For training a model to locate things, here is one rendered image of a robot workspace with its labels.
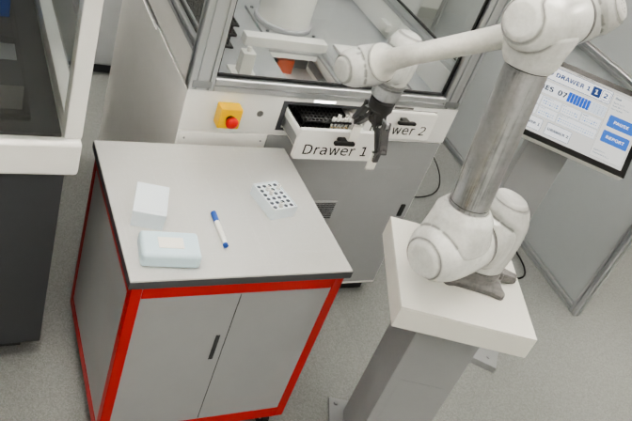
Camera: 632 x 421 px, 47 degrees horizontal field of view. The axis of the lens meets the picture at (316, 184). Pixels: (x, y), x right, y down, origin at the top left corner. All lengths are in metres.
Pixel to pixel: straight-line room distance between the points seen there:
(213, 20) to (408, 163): 1.01
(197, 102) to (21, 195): 0.57
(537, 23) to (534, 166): 1.40
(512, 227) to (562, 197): 1.87
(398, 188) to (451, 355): 0.83
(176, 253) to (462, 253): 0.70
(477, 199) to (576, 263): 2.02
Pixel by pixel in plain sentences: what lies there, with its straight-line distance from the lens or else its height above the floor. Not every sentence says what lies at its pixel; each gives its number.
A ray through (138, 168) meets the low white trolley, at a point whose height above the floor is 0.76.
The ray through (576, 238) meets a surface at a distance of 3.75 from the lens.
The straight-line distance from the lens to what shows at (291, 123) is 2.35.
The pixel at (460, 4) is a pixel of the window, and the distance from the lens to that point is 2.49.
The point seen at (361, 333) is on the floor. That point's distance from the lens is 3.02.
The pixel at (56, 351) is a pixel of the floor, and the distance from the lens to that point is 2.64.
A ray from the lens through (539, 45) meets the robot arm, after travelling 1.59.
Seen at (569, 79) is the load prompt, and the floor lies 1.16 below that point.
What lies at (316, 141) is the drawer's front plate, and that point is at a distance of 2.28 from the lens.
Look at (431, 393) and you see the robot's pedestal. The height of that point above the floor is 0.42.
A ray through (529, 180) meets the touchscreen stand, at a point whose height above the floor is 0.75.
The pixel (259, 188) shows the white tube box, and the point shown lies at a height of 0.80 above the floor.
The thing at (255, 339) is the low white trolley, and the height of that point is 0.49.
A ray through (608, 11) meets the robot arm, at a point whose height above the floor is 1.65.
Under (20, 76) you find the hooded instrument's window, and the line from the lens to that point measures 1.85.
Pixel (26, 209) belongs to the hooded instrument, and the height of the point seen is 0.63.
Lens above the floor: 2.03
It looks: 33 degrees down
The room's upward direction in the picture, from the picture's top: 21 degrees clockwise
